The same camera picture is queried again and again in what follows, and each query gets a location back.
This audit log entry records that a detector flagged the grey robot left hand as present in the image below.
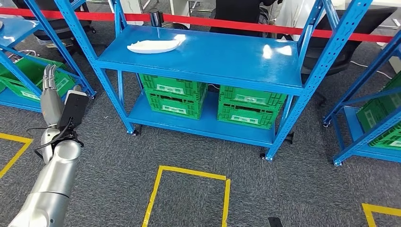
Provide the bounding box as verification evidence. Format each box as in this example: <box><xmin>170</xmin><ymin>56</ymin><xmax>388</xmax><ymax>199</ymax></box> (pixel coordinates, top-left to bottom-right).
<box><xmin>41</xmin><ymin>64</ymin><xmax>65</xmax><ymax>128</ymax></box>

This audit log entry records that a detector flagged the white moulded plastic part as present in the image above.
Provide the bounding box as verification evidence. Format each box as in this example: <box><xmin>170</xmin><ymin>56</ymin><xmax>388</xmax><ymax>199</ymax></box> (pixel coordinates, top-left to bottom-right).
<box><xmin>127</xmin><ymin>38</ymin><xmax>183</xmax><ymax>54</ymax></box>

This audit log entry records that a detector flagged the blue metal shelf rack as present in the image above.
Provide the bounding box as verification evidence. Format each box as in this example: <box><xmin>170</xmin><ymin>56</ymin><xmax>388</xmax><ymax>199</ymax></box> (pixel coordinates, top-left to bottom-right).
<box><xmin>323</xmin><ymin>29</ymin><xmax>401</xmax><ymax>166</ymax></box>
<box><xmin>53</xmin><ymin>0</ymin><xmax>375</xmax><ymax>162</ymax></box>
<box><xmin>0</xmin><ymin>0</ymin><xmax>96</xmax><ymax>114</ymax></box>

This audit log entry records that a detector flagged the yellow floor tape square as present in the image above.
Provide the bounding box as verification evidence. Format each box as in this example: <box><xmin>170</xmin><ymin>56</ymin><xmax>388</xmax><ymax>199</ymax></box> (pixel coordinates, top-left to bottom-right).
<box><xmin>141</xmin><ymin>165</ymin><xmax>232</xmax><ymax>227</ymax></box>
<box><xmin>0</xmin><ymin>132</ymin><xmax>34</xmax><ymax>179</ymax></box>
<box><xmin>362</xmin><ymin>203</ymin><xmax>401</xmax><ymax>227</ymax></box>

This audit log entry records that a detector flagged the black office chair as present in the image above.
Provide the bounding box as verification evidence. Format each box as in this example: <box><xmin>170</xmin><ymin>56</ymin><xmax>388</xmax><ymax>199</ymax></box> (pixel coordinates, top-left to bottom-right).
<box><xmin>12</xmin><ymin>0</ymin><xmax>96</xmax><ymax>55</ymax></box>
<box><xmin>299</xmin><ymin>5</ymin><xmax>399</xmax><ymax>105</ymax></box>

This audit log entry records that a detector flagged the red barrier belt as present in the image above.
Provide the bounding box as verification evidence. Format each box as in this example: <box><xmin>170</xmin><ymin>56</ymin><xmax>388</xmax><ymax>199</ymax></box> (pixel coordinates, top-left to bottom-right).
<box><xmin>163</xmin><ymin>14</ymin><xmax>394</xmax><ymax>44</ymax></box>
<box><xmin>0</xmin><ymin>7</ymin><xmax>152</xmax><ymax>23</ymax></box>

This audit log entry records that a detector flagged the white panel board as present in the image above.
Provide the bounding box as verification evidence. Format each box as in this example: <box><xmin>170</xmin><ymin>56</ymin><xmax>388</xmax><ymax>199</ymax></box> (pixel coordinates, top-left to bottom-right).
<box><xmin>108</xmin><ymin>0</ymin><xmax>145</xmax><ymax>16</ymax></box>

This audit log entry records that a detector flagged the white desk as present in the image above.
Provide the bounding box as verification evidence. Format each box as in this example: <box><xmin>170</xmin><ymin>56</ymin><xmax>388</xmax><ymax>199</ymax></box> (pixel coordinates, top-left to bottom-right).
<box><xmin>169</xmin><ymin>0</ymin><xmax>217</xmax><ymax>16</ymax></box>
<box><xmin>331</xmin><ymin>0</ymin><xmax>401</xmax><ymax>10</ymax></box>

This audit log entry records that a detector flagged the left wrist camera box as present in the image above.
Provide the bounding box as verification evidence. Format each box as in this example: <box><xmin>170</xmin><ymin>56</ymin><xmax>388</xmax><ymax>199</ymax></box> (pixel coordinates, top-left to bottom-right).
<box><xmin>58</xmin><ymin>90</ymin><xmax>90</xmax><ymax>131</ymax></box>

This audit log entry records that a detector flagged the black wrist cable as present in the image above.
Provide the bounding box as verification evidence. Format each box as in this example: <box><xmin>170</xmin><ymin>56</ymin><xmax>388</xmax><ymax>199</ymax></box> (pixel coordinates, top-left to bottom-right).
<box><xmin>26</xmin><ymin>117</ymin><xmax>85</xmax><ymax>160</ymax></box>

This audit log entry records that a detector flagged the chrome round wire frame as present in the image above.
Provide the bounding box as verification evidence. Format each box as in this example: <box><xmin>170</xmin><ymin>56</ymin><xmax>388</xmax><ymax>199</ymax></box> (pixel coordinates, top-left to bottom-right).
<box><xmin>8</xmin><ymin>49</ymin><xmax>36</xmax><ymax>61</ymax></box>

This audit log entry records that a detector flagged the black-topped stanchion post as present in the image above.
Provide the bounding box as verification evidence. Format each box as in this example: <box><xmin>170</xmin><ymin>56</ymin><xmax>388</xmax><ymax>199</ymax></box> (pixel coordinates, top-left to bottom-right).
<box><xmin>149</xmin><ymin>11</ymin><xmax>164</xmax><ymax>28</ymax></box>

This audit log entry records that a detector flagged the white floor cable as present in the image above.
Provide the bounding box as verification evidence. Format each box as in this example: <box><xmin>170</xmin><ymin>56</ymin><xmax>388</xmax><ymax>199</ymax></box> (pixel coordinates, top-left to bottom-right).
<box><xmin>350</xmin><ymin>60</ymin><xmax>394</xmax><ymax>79</ymax></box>

